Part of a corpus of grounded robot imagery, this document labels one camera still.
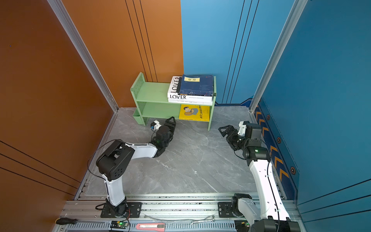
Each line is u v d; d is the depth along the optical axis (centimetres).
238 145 63
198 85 81
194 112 99
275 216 38
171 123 85
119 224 71
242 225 71
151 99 88
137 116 102
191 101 84
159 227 68
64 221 69
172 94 83
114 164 50
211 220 71
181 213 74
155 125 85
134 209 74
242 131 68
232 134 65
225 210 72
